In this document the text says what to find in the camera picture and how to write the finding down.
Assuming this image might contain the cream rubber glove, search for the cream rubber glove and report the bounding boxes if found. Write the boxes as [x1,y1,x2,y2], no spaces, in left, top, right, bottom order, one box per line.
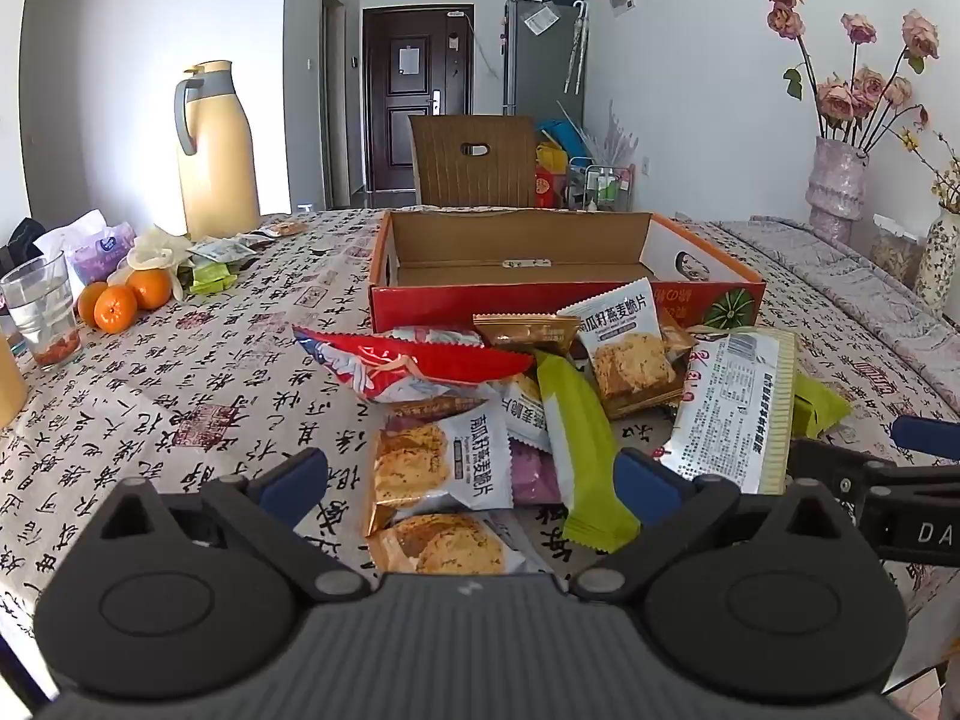
[126,225,197,302]

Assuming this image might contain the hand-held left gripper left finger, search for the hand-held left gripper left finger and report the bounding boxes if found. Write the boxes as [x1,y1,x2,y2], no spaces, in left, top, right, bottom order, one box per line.
[97,448,374,602]

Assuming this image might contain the pale green printed packet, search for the pale green printed packet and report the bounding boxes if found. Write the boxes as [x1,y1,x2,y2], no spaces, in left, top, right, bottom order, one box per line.
[190,262,238,296]

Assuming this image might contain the white umbrella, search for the white umbrella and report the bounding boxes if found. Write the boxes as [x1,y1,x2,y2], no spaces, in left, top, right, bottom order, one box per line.
[565,1,590,95]

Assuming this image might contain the dried pink roses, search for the dried pink roses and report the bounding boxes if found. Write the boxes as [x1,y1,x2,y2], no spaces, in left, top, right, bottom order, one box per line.
[765,0,943,155]

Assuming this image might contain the grey interior door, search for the grey interior door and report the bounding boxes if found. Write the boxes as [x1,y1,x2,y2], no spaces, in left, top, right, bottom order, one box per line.
[321,0,352,209]

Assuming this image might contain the wire rack trolley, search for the wire rack trolley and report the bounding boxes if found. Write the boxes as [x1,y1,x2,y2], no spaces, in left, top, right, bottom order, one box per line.
[566,157,635,212]

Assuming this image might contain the wooden chair back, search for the wooden chair back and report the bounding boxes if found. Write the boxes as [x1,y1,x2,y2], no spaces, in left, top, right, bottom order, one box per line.
[409,115,541,209]

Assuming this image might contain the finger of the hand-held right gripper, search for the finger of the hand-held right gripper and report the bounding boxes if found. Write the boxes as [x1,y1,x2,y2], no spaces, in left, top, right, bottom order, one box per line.
[791,439,901,500]
[891,414,960,460]

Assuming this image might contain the large white red-print packet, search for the large white red-print packet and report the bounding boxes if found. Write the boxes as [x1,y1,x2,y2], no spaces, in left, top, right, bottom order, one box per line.
[656,330,798,496]

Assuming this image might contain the grey refrigerator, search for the grey refrigerator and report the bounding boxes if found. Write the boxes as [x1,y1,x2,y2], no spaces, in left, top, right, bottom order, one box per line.
[502,0,590,122]

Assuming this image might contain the purple snack packet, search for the purple snack packet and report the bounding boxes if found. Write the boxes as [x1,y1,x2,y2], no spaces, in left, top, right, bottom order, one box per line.
[510,439,563,505]

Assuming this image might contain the grey quilted cloth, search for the grey quilted cloth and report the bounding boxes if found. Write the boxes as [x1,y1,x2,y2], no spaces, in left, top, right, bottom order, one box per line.
[709,216,960,466]

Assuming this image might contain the calligraphy printed tablecloth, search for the calligraphy printed tablecloth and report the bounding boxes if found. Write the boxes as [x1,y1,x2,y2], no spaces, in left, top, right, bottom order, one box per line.
[0,206,960,695]

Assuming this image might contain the pink textured vase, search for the pink textured vase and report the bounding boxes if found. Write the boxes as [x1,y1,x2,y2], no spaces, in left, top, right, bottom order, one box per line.
[806,136,871,245]

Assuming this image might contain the black folding chair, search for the black folding chair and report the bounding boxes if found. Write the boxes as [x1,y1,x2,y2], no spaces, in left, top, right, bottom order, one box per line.
[0,217,46,275]

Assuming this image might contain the blue plastic bin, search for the blue plastic bin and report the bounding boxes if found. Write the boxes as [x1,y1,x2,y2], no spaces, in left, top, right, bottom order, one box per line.
[536,118,593,160]

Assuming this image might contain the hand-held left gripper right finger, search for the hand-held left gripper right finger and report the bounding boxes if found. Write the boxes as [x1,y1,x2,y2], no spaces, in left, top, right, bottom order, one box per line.
[568,448,863,602]

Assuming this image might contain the green snack packet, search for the green snack packet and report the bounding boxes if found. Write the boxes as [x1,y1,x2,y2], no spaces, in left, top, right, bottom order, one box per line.
[534,351,643,553]
[791,371,853,440]

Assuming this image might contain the clear jar of cereal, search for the clear jar of cereal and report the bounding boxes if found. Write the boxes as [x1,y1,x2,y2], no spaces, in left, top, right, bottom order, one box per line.
[870,214,925,287]

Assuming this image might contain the floral patterned vase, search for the floral patterned vase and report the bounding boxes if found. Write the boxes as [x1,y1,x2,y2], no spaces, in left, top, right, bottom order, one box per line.
[913,210,960,310]

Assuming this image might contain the dark brown door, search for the dark brown door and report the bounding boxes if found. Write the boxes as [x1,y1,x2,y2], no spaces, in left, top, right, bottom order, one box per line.
[362,6,475,208]

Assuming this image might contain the red chips bag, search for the red chips bag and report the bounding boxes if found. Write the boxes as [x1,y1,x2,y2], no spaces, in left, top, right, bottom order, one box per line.
[292,326,537,404]

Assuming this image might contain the red cardboard box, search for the red cardboard box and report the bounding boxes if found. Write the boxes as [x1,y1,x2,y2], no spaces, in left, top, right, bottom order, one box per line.
[367,210,766,336]

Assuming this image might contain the white dried pampas grass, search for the white dried pampas grass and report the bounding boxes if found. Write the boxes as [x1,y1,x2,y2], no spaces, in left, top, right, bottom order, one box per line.
[577,101,643,166]

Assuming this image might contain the clear drinking glass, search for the clear drinking glass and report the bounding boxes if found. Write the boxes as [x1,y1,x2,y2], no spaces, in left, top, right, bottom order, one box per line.
[0,251,82,371]

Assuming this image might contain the yellow thermos jug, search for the yellow thermos jug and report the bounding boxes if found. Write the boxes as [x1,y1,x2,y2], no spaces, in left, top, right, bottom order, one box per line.
[174,60,261,241]

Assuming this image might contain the purple tissue pack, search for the purple tissue pack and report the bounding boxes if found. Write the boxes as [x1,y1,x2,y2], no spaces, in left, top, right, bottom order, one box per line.
[34,210,136,302]

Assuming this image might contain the yellow dried flowers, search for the yellow dried flowers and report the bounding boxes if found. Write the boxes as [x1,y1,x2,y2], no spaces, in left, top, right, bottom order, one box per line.
[898,127,960,215]

